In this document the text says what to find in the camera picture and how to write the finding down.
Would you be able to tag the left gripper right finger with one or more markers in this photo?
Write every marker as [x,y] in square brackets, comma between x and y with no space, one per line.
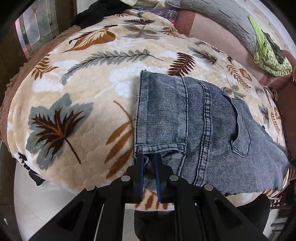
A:
[161,178]

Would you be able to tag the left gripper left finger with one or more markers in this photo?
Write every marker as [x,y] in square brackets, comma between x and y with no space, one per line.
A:
[138,178]

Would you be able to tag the blue denim pants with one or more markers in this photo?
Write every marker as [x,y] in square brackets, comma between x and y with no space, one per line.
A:
[205,136]

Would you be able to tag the leaf pattern fleece blanket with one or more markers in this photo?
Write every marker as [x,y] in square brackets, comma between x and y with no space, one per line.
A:
[132,84]

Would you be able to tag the green patterned folded blanket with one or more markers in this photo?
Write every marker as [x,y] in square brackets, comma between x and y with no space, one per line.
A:
[264,56]

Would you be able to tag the black cloth on sofa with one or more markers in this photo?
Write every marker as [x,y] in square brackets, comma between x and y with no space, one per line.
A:
[97,11]

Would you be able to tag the dark grey cloth on blanket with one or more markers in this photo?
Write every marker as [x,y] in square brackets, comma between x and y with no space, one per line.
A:
[276,49]

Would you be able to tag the grey quilted pillow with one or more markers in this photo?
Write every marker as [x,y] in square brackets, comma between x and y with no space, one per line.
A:
[229,14]

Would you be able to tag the wooden door with glass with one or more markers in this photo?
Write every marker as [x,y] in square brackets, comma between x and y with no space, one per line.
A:
[39,24]

